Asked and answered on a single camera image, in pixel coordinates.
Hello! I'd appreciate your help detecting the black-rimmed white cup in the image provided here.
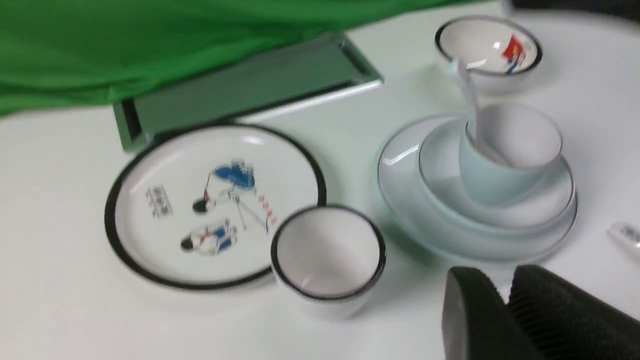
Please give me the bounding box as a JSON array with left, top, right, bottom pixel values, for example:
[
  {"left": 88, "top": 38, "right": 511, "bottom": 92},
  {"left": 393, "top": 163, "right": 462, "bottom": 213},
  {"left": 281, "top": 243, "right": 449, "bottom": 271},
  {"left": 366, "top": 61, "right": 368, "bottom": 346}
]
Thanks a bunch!
[{"left": 270, "top": 203, "right": 387, "bottom": 321}]

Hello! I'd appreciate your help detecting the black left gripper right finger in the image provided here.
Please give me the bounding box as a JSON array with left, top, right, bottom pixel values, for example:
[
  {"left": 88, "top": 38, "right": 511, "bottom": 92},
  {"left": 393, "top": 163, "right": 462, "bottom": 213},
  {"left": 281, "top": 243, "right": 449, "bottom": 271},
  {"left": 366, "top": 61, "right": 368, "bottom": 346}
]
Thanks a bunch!
[{"left": 507, "top": 264, "right": 640, "bottom": 360}]

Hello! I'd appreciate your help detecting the black-rimmed illustrated plate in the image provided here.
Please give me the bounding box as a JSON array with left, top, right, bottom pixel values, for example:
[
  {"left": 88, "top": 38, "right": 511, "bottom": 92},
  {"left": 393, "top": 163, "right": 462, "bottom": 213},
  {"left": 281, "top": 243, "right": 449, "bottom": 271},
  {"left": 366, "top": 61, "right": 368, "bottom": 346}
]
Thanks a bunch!
[{"left": 103, "top": 124, "right": 327, "bottom": 291}]

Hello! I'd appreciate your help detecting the white spoon with characters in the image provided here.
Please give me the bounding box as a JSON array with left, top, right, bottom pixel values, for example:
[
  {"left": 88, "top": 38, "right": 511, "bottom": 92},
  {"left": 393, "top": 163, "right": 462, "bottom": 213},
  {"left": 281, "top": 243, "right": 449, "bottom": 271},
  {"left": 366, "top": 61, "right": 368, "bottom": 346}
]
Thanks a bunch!
[{"left": 606, "top": 221, "right": 640, "bottom": 259}]

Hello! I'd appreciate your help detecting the silver table cable hatch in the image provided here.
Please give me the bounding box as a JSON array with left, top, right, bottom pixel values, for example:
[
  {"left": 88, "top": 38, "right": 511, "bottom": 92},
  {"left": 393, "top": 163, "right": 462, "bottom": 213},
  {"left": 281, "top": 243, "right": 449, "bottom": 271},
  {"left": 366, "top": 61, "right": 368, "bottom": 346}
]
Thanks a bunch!
[{"left": 113, "top": 33, "right": 384, "bottom": 153}]

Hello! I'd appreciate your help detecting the pale blue gold-rimmed bowl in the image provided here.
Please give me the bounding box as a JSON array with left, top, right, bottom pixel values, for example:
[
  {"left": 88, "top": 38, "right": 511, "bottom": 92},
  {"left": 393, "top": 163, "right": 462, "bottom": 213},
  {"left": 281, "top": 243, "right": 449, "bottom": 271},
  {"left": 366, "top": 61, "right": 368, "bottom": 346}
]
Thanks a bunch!
[{"left": 416, "top": 118, "right": 578, "bottom": 236}]

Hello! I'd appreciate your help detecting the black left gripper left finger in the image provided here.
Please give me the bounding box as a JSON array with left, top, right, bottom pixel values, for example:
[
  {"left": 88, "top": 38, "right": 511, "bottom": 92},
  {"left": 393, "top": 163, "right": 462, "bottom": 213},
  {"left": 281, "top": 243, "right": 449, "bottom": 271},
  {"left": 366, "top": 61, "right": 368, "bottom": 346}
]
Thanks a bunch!
[{"left": 442, "top": 266, "right": 543, "bottom": 360}]

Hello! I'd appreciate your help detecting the pale blue gold-rimmed plate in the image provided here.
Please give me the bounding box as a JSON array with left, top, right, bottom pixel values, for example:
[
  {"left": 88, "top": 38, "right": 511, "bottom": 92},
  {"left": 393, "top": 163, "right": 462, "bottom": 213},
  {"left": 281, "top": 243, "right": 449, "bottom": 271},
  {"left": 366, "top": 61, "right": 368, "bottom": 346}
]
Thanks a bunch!
[{"left": 376, "top": 112, "right": 579, "bottom": 264}]

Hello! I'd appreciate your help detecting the plain white ceramic spoon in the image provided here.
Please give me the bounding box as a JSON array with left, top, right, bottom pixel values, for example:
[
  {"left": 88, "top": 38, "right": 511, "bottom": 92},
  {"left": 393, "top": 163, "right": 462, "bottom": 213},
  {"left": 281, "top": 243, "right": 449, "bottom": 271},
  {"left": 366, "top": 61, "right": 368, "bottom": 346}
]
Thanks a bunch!
[{"left": 446, "top": 58, "right": 508, "bottom": 166}]

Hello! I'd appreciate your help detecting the black-rimmed small white bowl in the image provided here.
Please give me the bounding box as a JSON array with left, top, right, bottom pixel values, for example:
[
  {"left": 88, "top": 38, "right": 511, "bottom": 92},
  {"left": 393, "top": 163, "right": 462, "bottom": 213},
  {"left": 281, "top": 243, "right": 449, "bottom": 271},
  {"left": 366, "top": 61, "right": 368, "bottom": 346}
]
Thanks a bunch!
[{"left": 433, "top": 14, "right": 543, "bottom": 95}]

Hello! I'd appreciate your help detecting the pale blue gold-rimmed cup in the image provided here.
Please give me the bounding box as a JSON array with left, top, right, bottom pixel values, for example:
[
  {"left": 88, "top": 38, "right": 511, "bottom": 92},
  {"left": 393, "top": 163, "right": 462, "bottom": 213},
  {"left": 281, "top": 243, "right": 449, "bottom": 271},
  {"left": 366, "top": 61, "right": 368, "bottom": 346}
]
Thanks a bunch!
[{"left": 458, "top": 102, "right": 563, "bottom": 207}]

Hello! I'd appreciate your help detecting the green backdrop cloth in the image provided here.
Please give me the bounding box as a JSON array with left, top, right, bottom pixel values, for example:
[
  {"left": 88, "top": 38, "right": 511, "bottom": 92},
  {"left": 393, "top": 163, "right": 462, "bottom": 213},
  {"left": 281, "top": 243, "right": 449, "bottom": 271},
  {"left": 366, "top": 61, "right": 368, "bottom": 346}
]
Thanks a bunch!
[{"left": 0, "top": 0, "right": 454, "bottom": 116}]

